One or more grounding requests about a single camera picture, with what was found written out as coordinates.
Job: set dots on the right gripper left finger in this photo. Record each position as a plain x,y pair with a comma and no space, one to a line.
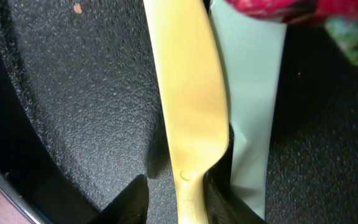
129,207

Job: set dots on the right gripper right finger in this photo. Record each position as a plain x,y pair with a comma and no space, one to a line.
223,206

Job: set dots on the yellow spoon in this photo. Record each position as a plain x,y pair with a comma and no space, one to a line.
193,96

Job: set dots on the mint green spoon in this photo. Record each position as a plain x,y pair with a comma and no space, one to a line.
251,51

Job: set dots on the red candy wrapper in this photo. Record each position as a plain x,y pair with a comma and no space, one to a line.
338,17

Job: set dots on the round black tray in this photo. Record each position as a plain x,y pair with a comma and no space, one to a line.
80,117

